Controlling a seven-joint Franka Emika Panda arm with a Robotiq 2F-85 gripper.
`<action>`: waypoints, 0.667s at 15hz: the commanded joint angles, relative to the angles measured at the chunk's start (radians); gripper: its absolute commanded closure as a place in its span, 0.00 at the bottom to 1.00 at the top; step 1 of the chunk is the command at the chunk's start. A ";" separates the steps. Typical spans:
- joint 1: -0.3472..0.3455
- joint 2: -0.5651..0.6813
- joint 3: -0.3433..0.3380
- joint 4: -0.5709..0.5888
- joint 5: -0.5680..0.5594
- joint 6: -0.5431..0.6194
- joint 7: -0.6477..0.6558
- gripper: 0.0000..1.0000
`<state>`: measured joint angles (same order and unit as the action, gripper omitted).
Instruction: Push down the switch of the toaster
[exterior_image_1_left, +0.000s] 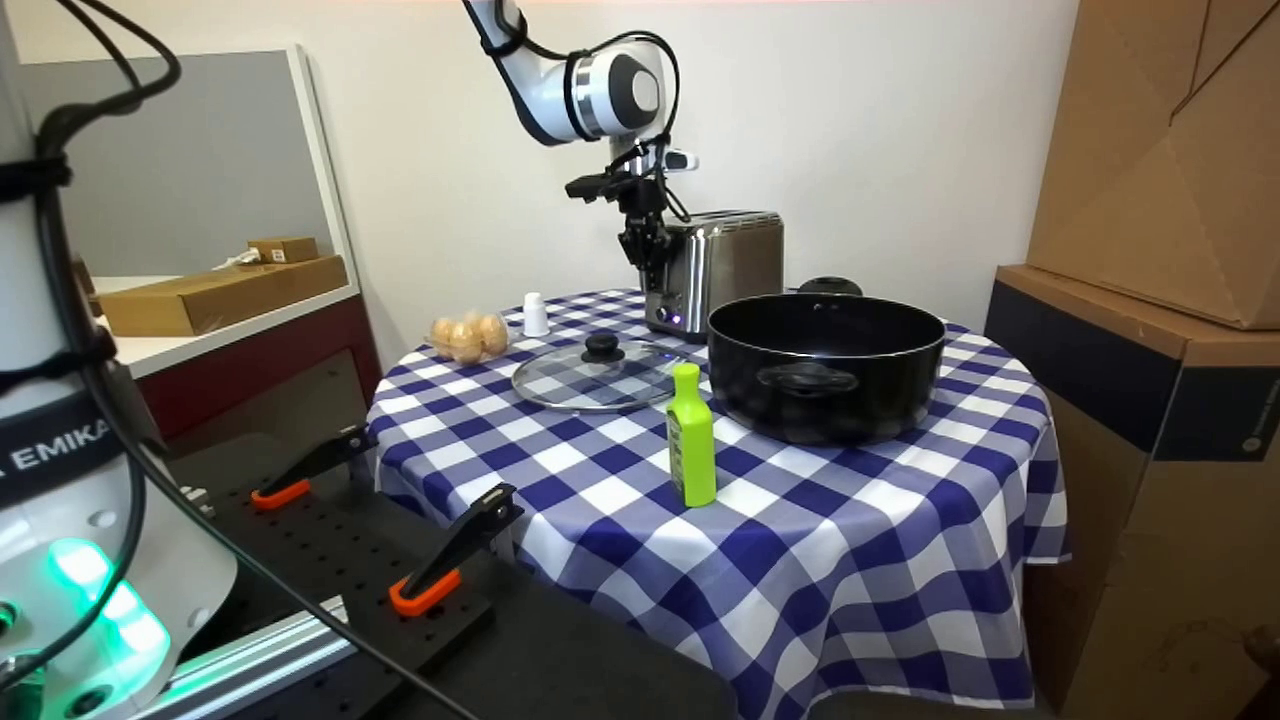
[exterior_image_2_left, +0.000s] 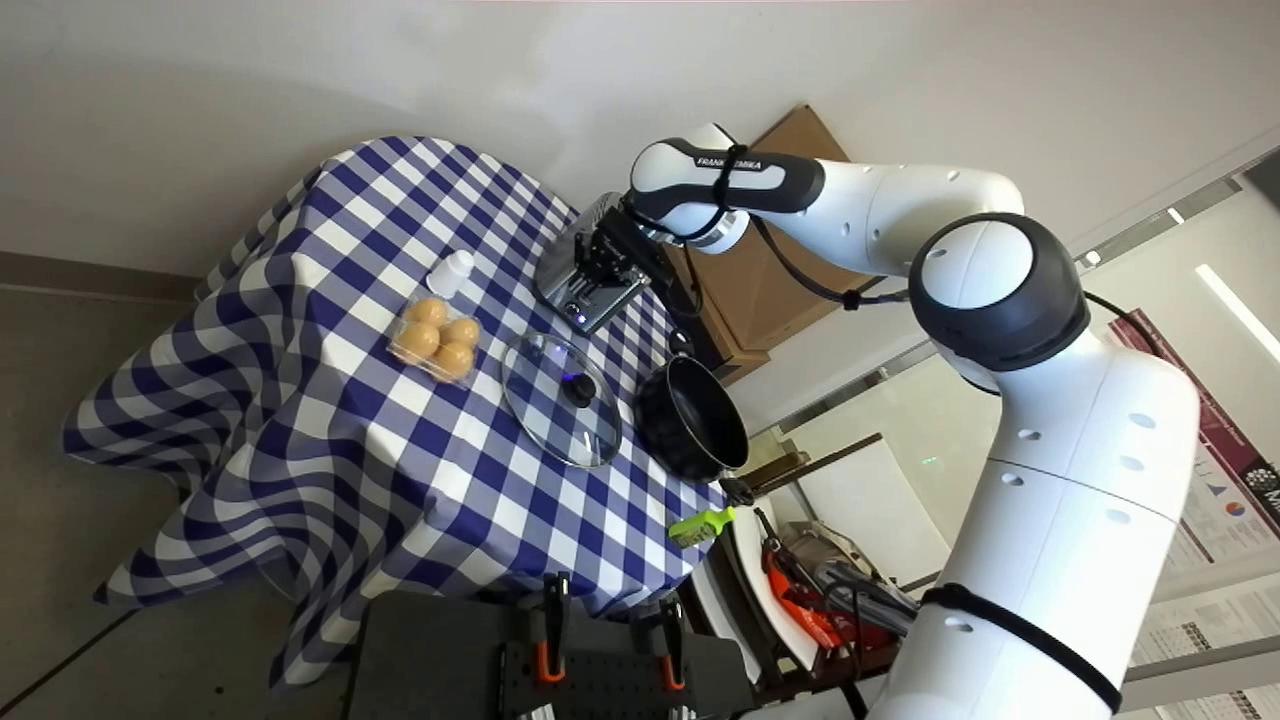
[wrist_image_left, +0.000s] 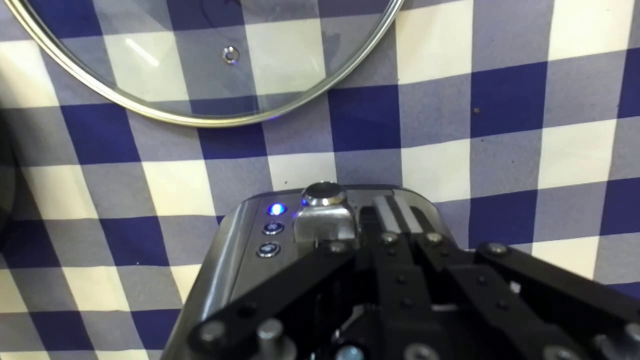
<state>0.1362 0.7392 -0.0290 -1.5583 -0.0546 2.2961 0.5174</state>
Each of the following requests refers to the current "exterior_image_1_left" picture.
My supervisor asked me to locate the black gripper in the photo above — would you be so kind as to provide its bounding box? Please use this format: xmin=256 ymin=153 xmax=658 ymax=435
xmin=606 ymin=141 xmax=698 ymax=285

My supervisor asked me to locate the silver toaster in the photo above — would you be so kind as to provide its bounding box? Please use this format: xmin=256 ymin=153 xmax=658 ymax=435
xmin=640 ymin=209 xmax=789 ymax=338

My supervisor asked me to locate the glass pot lid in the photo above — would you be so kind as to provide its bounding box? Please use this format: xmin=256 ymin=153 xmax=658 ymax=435
xmin=508 ymin=326 xmax=685 ymax=414

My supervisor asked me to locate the green plastic bottle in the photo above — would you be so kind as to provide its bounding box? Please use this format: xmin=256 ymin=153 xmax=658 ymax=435
xmin=664 ymin=358 xmax=718 ymax=513

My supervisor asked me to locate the black cooking pot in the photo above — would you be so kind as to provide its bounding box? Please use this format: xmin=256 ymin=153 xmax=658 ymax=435
xmin=703 ymin=271 xmax=950 ymax=447

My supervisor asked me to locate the blue white checkered tablecloth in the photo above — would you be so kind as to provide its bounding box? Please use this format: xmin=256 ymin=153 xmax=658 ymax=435
xmin=362 ymin=285 xmax=1071 ymax=720

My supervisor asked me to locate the black orange spring clamp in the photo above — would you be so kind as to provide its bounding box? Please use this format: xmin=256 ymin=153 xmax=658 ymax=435
xmin=383 ymin=480 xmax=526 ymax=625
xmin=246 ymin=420 xmax=381 ymax=515

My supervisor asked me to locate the white red desk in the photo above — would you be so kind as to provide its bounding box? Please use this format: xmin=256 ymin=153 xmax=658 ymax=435
xmin=86 ymin=271 xmax=387 ymax=447

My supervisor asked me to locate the wooden tray box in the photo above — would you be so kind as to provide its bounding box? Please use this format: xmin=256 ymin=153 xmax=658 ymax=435
xmin=97 ymin=252 xmax=352 ymax=338

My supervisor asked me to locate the grey partition panel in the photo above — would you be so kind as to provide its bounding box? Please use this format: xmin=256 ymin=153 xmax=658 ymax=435
xmin=45 ymin=49 xmax=362 ymax=287

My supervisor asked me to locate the large cardboard box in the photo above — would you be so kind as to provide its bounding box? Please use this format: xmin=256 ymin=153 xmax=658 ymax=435
xmin=1023 ymin=0 xmax=1280 ymax=337

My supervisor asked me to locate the brown cabinet black band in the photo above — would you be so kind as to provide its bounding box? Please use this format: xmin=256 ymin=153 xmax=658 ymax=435
xmin=979 ymin=260 xmax=1280 ymax=720

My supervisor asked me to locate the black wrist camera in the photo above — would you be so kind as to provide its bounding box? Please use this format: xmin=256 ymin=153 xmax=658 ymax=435
xmin=564 ymin=167 xmax=626 ymax=209

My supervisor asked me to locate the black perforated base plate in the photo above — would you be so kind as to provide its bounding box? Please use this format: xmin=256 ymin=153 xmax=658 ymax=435
xmin=168 ymin=435 xmax=500 ymax=720

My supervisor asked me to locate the aluminium profile rail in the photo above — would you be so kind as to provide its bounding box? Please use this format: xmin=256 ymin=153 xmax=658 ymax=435
xmin=136 ymin=590 xmax=362 ymax=720

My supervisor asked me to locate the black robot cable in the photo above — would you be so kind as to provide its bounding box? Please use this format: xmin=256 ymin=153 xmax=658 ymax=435
xmin=0 ymin=0 xmax=484 ymax=720

